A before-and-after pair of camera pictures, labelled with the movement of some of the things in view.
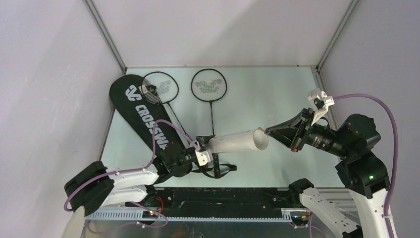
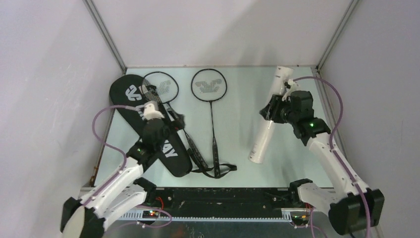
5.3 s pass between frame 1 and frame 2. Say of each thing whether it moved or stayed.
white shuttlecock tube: moved
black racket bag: stayed
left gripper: moved
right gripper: moved
